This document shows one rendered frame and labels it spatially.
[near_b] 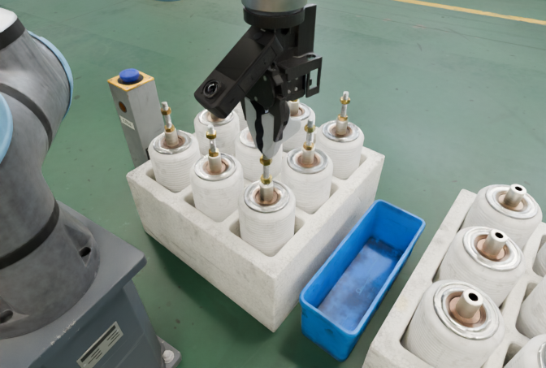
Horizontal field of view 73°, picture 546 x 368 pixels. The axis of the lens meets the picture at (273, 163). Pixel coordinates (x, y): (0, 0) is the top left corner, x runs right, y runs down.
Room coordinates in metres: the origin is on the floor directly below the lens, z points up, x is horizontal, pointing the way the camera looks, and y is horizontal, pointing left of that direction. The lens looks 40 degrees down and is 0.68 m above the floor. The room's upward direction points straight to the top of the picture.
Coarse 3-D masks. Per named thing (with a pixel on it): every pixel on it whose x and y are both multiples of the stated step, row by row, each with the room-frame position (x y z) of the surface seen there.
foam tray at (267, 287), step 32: (160, 192) 0.52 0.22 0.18; (192, 192) 0.52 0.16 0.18; (352, 192) 0.52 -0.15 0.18; (160, 224) 0.51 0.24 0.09; (192, 224) 0.44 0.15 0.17; (224, 224) 0.43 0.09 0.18; (320, 224) 0.43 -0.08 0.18; (352, 224) 0.54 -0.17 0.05; (192, 256) 0.46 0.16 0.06; (224, 256) 0.39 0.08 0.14; (256, 256) 0.37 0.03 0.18; (288, 256) 0.37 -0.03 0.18; (320, 256) 0.44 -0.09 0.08; (224, 288) 0.40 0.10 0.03; (256, 288) 0.35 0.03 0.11; (288, 288) 0.36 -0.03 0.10
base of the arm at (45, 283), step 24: (72, 216) 0.30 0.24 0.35; (48, 240) 0.24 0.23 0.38; (72, 240) 0.27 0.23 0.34; (0, 264) 0.20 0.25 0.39; (24, 264) 0.21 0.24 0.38; (48, 264) 0.22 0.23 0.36; (72, 264) 0.24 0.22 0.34; (96, 264) 0.26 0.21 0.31; (0, 288) 0.20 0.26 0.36; (24, 288) 0.20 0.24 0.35; (48, 288) 0.21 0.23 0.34; (72, 288) 0.22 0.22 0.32; (0, 312) 0.19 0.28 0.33; (24, 312) 0.19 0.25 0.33; (48, 312) 0.20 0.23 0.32; (0, 336) 0.18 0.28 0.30
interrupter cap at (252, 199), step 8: (256, 184) 0.46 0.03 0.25; (280, 184) 0.46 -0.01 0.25; (248, 192) 0.44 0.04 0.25; (256, 192) 0.44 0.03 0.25; (280, 192) 0.44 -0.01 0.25; (288, 192) 0.44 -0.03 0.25; (248, 200) 0.42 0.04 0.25; (256, 200) 0.42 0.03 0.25; (272, 200) 0.42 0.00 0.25; (280, 200) 0.42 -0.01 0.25; (288, 200) 0.42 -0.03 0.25; (256, 208) 0.40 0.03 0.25; (264, 208) 0.40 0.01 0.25; (272, 208) 0.40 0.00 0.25; (280, 208) 0.40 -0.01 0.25
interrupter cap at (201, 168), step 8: (200, 160) 0.52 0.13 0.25; (208, 160) 0.52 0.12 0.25; (224, 160) 0.52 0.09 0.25; (232, 160) 0.52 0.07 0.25; (200, 168) 0.50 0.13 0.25; (208, 168) 0.50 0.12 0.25; (224, 168) 0.50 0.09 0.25; (232, 168) 0.50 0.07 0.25; (200, 176) 0.48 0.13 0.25; (208, 176) 0.48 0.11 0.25; (216, 176) 0.48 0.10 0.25; (224, 176) 0.48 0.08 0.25
